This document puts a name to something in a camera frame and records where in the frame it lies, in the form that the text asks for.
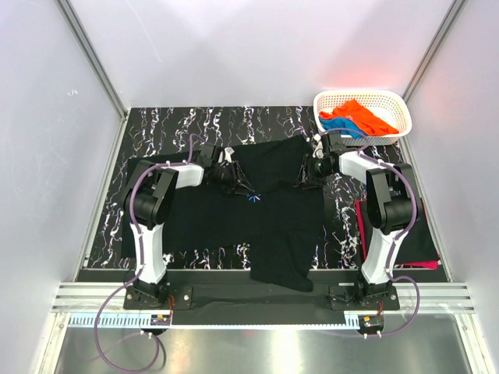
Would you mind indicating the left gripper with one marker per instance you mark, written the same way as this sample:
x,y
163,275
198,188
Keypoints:
x,y
235,185

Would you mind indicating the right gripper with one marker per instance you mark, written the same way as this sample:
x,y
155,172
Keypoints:
x,y
306,176

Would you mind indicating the black polo shirt blue logo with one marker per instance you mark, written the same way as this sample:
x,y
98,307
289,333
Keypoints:
x,y
280,224

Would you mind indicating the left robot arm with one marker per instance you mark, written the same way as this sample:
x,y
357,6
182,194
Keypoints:
x,y
147,201

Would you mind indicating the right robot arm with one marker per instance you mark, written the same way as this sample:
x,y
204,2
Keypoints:
x,y
393,206

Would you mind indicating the blue t shirt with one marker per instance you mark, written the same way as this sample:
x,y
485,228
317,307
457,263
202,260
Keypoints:
x,y
347,127

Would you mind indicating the orange t shirt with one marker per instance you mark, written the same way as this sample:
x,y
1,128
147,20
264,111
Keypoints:
x,y
362,117

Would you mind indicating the white plastic laundry basket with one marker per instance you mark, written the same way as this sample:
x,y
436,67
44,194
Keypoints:
x,y
384,104

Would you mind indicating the folded black t shirt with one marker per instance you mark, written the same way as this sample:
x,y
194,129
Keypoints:
x,y
421,241

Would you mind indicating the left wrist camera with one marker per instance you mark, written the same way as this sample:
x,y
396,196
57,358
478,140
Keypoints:
x,y
211,154

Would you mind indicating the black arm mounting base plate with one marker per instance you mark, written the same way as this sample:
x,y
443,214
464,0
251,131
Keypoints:
x,y
312,311

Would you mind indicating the left aluminium frame post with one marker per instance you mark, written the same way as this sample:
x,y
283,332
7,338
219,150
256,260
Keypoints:
x,y
86,46

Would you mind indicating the aluminium frame post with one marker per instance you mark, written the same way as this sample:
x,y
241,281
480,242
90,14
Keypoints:
x,y
86,46
450,18

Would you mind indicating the aluminium front rail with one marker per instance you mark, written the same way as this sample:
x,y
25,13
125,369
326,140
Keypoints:
x,y
432,298

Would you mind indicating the right aluminium frame post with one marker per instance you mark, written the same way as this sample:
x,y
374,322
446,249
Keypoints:
x,y
450,18

